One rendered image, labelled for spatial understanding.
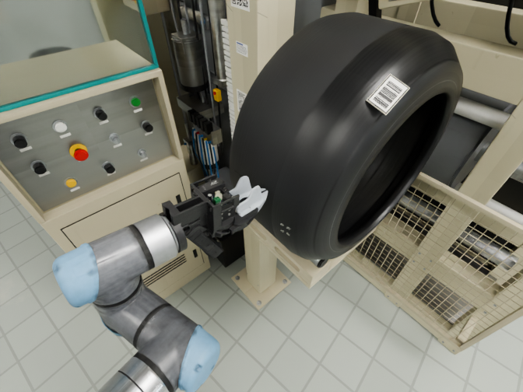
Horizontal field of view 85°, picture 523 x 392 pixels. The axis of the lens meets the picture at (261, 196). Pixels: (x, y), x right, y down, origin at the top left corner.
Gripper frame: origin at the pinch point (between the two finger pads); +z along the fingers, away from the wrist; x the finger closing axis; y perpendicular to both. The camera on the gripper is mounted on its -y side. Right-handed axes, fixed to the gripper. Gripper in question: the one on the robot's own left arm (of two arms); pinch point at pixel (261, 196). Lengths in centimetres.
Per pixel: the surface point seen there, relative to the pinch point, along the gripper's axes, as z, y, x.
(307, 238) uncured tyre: 4.7, -6.9, -10.2
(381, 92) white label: 14.5, 22.1, -9.9
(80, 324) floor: -50, -131, 80
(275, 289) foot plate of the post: 47, -118, 24
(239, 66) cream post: 21.5, 11.9, 36.4
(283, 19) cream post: 28.7, 24.6, 28.1
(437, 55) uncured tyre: 29.6, 26.3, -10.5
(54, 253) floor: -49, -130, 141
